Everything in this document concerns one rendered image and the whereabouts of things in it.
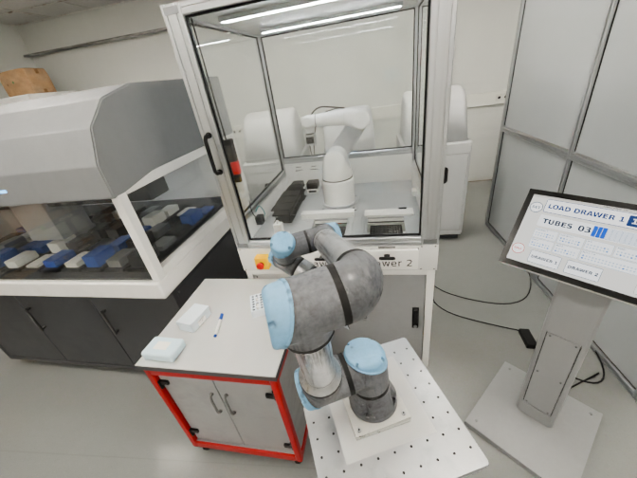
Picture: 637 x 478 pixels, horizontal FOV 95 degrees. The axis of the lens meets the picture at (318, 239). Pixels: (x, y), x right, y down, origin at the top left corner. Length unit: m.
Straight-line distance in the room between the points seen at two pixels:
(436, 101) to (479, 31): 3.45
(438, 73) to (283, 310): 1.00
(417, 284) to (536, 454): 0.93
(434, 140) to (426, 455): 1.04
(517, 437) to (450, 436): 0.94
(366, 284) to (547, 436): 1.63
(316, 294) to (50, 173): 1.38
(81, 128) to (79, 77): 4.36
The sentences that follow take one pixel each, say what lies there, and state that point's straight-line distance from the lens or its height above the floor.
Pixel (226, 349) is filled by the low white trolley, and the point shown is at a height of 0.76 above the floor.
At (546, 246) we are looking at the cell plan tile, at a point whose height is 1.04.
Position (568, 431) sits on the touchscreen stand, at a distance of 2.09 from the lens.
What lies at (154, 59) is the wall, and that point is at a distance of 5.17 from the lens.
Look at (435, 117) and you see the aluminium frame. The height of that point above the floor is 1.50.
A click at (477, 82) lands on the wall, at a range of 4.69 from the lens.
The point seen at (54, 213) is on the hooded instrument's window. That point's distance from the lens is 1.83.
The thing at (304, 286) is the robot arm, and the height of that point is 1.40.
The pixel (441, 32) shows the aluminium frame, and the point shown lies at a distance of 1.24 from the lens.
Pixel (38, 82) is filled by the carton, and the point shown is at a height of 2.08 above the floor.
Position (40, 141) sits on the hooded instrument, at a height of 1.61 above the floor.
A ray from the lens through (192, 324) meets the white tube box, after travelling 1.48.
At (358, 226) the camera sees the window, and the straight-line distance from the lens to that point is 1.40.
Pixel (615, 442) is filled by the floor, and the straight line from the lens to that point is 2.20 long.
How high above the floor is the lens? 1.70
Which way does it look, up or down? 29 degrees down
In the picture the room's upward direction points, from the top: 9 degrees counter-clockwise
